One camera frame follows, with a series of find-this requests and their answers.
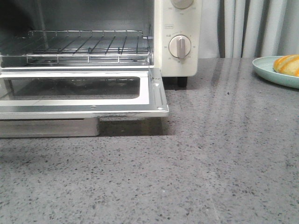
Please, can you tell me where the glass oven door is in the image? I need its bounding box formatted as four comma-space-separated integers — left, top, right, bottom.
0, 66, 169, 120

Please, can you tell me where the silver oven door handle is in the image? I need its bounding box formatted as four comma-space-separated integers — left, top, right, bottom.
0, 118, 100, 138

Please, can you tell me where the golden striped bread roll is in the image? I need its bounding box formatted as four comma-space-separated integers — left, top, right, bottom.
273, 54, 299, 77

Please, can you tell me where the black oven foot right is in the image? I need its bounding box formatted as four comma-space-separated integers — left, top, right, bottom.
177, 77, 188, 88

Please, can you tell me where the white Toshiba toaster oven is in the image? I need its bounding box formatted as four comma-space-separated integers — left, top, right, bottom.
0, 0, 202, 78

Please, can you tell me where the upper beige oven knob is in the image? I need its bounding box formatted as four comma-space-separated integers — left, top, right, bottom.
171, 0, 193, 9

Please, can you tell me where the lower beige timer knob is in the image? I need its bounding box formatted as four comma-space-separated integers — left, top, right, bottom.
169, 35, 191, 59

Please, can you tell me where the grey white curtain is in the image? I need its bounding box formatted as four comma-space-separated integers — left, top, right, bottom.
199, 0, 299, 58

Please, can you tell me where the light green plate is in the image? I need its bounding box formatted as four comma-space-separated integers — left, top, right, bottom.
252, 56, 299, 89

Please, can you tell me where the metal wire oven rack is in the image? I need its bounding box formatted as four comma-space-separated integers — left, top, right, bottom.
0, 30, 154, 68

